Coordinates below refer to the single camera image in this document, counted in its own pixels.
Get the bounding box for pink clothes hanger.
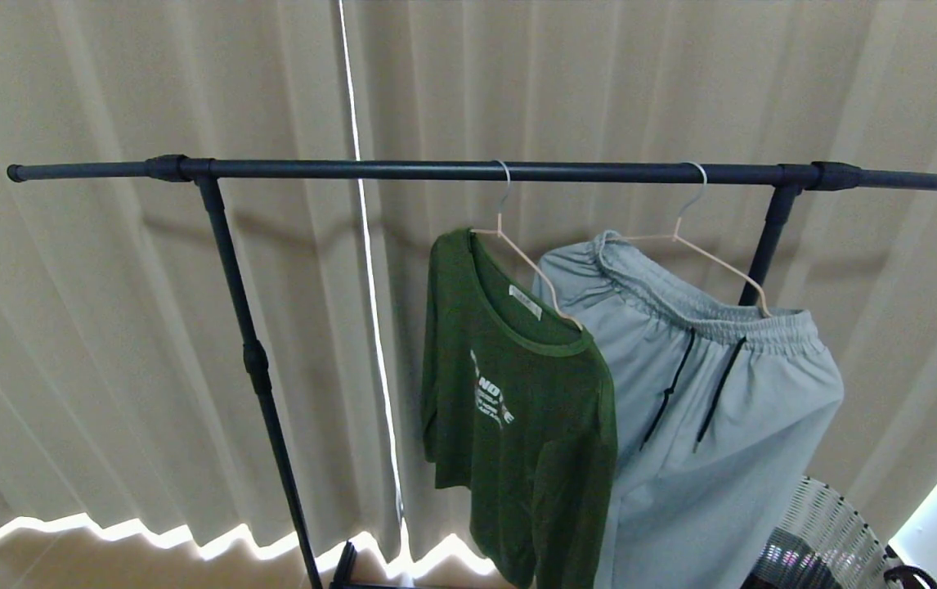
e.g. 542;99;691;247
471;159;585;332
609;160;773;320

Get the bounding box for green long-sleeved shirt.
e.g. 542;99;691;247
422;227;619;589

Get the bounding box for pale grey shorts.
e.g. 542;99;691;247
532;230;845;589

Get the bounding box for black clothes rack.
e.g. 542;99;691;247
7;154;937;589

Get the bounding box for white laundry basket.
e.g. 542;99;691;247
742;476;937;589

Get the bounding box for beige curtain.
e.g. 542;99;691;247
0;0;937;565

